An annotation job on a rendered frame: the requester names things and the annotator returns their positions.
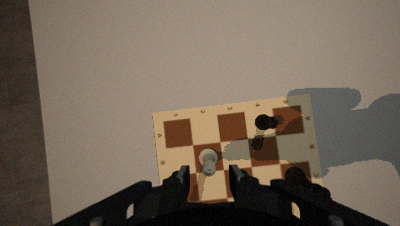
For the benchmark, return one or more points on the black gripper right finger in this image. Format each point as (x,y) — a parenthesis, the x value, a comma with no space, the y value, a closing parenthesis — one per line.
(315,210)

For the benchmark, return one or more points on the brown and cream chessboard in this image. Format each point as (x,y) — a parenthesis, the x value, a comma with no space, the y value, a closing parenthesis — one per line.
(230,130)

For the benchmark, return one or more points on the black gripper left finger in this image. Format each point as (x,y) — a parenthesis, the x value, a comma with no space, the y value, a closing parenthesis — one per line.
(149,202)

